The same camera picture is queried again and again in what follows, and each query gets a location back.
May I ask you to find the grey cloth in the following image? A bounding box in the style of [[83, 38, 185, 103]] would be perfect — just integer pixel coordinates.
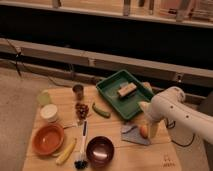
[[121, 124, 151, 146]]

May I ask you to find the white black brush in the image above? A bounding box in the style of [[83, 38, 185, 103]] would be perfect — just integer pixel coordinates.
[[74, 121, 87, 170]]

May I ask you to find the dark red grapes bunch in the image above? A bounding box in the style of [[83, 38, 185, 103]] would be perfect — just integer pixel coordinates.
[[75, 103, 89, 120]]

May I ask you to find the red yellow apple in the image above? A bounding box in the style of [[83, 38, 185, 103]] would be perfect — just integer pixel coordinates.
[[139, 125, 148, 139]]

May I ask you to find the purple bowl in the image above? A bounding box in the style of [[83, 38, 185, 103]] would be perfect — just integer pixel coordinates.
[[86, 136, 115, 168]]

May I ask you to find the green plastic tray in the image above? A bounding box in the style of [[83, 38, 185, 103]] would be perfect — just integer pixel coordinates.
[[96, 70, 154, 121]]

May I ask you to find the brown sponge block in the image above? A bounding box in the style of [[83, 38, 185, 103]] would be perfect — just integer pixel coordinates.
[[118, 83, 137, 97]]

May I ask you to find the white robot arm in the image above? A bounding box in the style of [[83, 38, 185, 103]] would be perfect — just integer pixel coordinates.
[[139, 86, 213, 144]]

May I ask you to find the white round container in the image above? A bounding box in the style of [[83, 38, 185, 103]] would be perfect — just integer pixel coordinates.
[[40, 104, 58, 123]]

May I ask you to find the yellow banana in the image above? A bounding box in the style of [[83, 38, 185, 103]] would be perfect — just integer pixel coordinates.
[[55, 138, 77, 165]]

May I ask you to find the orange bowl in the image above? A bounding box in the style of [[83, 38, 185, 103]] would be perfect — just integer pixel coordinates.
[[32, 124, 65, 156]]

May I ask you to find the metal cup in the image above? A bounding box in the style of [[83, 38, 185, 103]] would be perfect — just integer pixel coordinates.
[[72, 84, 84, 100]]

